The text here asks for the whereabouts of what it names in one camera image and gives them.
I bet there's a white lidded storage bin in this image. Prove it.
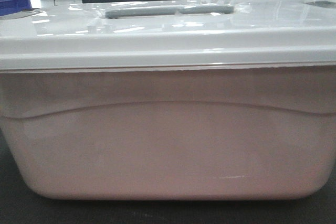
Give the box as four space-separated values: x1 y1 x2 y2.
1 0 335 200

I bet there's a blue crate at left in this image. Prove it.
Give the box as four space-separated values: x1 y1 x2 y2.
0 0 32 16

